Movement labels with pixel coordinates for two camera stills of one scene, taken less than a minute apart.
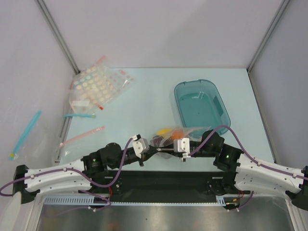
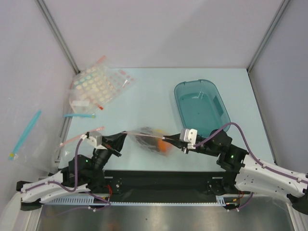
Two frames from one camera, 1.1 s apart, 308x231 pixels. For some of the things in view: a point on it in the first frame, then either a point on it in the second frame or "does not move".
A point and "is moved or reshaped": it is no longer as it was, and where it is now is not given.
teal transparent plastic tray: x=200 y=104 does not move
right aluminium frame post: x=284 y=4 does not move
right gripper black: x=182 y=154 to x=182 y=143
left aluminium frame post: x=45 y=10 does not move
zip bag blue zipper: x=82 y=116 does not move
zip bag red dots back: x=119 y=80 does not move
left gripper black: x=147 y=155 to x=114 y=141
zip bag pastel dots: x=91 y=87 does not move
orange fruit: x=177 y=134 is moved or reshaped
